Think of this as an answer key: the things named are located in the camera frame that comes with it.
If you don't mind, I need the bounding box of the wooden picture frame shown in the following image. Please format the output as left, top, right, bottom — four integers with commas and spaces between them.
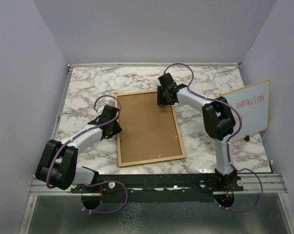
114, 89, 186, 168

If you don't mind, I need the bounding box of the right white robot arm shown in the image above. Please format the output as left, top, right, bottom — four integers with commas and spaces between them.
157, 73, 237, 191

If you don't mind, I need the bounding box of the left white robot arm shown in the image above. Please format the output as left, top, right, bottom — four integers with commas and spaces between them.
35, 105, 122, 193

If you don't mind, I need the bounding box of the yellow rimmed whiteboard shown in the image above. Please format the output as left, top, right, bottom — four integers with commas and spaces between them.
217, 79, 271, 142

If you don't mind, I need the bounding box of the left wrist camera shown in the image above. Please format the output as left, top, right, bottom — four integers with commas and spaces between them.
96, 105, 105, 113

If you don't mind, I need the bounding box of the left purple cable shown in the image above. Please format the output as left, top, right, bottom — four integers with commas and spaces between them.
46, 95, 129, 215

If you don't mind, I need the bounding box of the purple cable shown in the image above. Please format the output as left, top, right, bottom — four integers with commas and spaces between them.
163, 63, 263, 212
46, 95, 129, 215

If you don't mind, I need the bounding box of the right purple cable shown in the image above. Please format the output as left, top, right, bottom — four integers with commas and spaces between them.
163, 63, 263, 212

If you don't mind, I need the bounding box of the black mounting base plate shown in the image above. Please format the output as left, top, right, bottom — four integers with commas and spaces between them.
71, 174, 243, 203

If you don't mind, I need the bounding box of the aluminium rail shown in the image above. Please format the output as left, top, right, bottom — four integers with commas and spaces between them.
30, 173, 289, 195

